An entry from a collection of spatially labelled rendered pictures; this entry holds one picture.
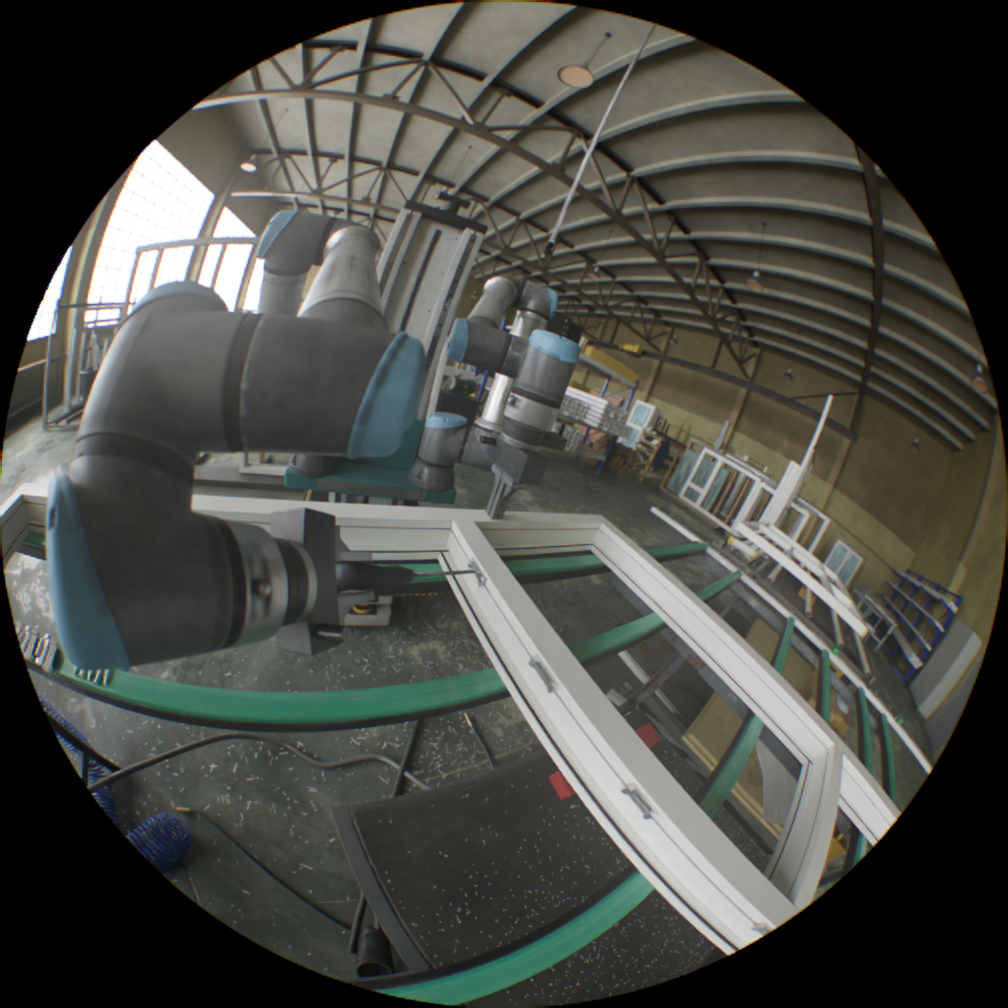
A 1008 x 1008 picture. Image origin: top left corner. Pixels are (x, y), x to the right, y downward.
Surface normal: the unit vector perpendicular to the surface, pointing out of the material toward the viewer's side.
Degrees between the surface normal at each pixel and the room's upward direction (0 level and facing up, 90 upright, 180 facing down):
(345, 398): 88
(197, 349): 61
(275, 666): 0
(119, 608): 75
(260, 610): 67
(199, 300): 56
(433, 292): 90
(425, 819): 0
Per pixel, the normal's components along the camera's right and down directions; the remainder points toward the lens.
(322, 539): 1.00, -0.07
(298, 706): 0.32, -0.86
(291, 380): 0.60, 0.31
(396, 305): 0.39, 0.50
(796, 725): -0.83, -0.05
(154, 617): 0.97, 0.22
